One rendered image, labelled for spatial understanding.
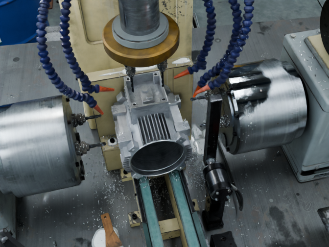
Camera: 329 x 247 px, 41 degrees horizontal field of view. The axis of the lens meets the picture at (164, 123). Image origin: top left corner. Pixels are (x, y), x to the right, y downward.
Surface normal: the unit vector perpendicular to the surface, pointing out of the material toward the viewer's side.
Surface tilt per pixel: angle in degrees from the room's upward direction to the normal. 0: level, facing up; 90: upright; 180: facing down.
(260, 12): 0
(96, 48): 90
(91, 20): 90
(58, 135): 32
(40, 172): 70
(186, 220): 0
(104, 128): 90
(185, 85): 90
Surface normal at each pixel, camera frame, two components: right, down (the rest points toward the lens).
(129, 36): -0.02, -0.64
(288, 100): 0.12, -0.02
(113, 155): 0.22, 0.75
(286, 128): 0.21, 0.58
